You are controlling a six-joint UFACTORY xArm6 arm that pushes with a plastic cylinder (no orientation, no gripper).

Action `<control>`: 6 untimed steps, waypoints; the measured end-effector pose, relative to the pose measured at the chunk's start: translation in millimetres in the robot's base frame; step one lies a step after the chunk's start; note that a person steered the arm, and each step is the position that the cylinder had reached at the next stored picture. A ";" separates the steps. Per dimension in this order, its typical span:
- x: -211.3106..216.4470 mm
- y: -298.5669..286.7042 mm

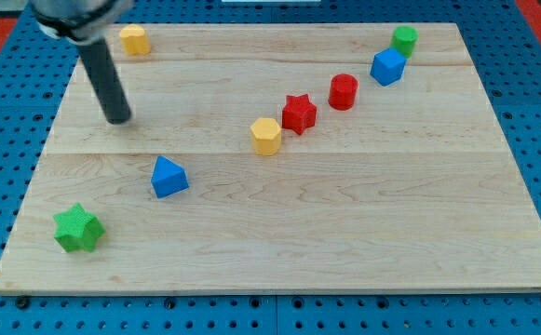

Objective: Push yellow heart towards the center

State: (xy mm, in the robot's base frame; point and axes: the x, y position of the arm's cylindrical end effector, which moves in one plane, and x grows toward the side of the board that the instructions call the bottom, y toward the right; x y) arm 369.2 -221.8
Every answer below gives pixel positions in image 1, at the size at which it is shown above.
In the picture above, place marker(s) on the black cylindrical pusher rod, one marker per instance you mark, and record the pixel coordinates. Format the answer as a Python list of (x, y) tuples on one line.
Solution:
[(105, 81)]

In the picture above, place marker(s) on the yellow heart block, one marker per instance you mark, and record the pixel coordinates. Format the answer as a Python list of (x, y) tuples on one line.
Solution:
[(134, 40)]

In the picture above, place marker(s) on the blue triangle block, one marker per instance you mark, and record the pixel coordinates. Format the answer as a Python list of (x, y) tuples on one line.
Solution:
[(168, 177)]

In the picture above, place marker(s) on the green star block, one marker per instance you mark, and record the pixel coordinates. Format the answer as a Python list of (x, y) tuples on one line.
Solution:
[(77, 229)]

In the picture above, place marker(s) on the yellow hexagon block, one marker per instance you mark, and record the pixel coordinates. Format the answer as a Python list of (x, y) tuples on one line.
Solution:
[(265, 136)]

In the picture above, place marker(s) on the wooden board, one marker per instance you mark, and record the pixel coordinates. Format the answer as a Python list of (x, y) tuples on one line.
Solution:
[(413, 190)]

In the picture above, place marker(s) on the red star block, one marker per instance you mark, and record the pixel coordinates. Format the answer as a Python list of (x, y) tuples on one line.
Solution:
[(299, 113)]

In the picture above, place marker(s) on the red cylinder block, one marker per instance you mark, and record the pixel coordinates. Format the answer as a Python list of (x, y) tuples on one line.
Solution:
[(343, 92)]

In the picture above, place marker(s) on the blue cube block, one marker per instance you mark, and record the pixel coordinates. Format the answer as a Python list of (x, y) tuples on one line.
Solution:
[(387, 66)]

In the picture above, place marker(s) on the green cylinder block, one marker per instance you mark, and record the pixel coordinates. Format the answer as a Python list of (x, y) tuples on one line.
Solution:
[(404, 39)]

